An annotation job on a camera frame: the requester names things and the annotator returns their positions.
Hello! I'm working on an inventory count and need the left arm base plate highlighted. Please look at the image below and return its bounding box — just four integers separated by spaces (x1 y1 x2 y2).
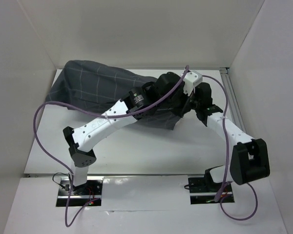
55 176 103 207

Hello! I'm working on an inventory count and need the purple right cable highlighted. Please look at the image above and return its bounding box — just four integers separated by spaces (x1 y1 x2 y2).
200 74 258 221

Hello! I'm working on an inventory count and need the dark grey checked pillowcase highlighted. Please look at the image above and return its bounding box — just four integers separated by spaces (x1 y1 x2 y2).
44 59 186 132

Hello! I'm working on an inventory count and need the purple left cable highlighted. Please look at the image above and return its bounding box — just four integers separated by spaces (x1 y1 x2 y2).
33 64 190 228

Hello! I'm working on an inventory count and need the purple cable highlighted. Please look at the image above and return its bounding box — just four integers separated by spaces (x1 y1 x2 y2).
33 64 190 228
200 74 258 221

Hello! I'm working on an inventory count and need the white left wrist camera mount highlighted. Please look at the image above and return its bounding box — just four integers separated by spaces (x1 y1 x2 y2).
183 71 203 96

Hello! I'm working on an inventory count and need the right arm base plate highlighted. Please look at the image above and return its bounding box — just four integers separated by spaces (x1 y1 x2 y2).
184 176 222 205

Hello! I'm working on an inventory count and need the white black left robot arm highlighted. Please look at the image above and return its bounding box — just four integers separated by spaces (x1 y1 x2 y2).
63 72 201 195

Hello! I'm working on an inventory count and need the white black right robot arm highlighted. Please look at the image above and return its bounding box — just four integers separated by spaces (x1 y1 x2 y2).
191 82 270 185

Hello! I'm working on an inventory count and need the aluminium frame rail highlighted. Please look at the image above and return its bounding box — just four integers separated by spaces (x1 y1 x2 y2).
219 68 245 131

